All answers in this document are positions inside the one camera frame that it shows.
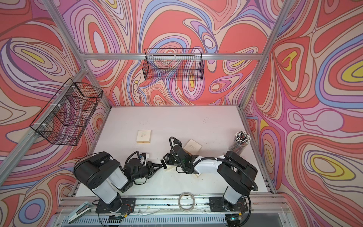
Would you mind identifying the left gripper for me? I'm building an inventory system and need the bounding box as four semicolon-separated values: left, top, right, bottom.
131;162;163;183

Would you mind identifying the small cream jewelry box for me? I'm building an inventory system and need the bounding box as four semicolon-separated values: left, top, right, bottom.
161;159;176;171

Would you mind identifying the cream drawer jewelry box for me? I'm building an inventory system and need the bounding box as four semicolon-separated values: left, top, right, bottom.
136;130;152;143

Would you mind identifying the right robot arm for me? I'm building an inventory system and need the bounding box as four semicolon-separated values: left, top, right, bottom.
163;137;259;205

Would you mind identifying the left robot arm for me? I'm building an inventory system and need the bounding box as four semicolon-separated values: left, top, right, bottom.
73;151;165;205

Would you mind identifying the cream jewelry box middle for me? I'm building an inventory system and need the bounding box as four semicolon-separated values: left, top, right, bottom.
183;139;202;155

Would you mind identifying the cup of pencils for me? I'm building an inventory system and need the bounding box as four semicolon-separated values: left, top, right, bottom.
229;131;251;155

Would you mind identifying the white stapler tool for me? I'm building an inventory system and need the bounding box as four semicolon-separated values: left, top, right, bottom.
67;201;92;224

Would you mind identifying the coiled clear cable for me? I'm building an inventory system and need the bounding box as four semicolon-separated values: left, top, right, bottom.
178;192;196;212

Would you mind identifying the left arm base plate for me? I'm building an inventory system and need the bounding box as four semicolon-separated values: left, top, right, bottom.
95;197;136;214

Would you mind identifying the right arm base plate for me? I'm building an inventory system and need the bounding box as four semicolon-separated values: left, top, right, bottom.
207;197;249;213

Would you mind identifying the black wire basket back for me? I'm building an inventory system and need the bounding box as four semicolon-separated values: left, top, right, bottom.
142;48;205;81

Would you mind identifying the black wire basket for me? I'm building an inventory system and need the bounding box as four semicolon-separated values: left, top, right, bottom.
30;79;103;146
142;48;205;81

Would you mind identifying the black wire basket left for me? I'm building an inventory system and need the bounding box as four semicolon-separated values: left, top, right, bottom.
30;79;103;146

